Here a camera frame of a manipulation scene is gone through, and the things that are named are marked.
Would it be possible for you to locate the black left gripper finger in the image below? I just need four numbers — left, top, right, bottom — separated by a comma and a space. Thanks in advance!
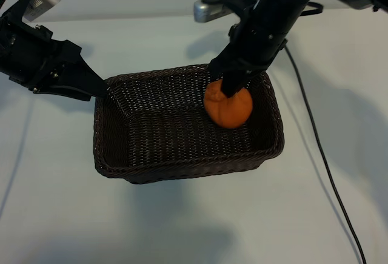
50, 39, 108, 97
32, 84, 92, 102

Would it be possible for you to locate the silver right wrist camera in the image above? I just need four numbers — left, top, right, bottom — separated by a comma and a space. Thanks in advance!
193, 0, 258, 24

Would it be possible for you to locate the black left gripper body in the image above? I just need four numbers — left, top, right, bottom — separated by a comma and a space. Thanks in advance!
0, 17, 67, 92

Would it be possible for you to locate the dark brown woven wicker basket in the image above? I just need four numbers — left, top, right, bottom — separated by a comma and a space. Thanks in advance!
93, 63, 286, 185

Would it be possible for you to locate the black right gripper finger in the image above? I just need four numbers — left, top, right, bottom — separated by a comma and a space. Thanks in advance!
222, 63, 259, 98
209, 49, 241, 80

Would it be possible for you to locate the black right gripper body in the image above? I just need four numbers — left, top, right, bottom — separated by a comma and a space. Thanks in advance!
226, 2, 294, 76

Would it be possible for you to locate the orange fruit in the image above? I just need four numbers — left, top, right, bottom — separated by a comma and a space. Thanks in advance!
202, 80, 254, 130

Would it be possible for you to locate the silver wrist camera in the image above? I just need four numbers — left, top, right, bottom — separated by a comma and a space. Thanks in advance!
22, 0, 64, 22
193, 0, 258, 24

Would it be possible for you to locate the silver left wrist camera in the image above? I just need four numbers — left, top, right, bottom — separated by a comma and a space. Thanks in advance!
22, 0, 64, 22

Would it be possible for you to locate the long black cable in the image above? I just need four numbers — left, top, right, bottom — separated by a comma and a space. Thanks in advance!
283, 45, 366, 264

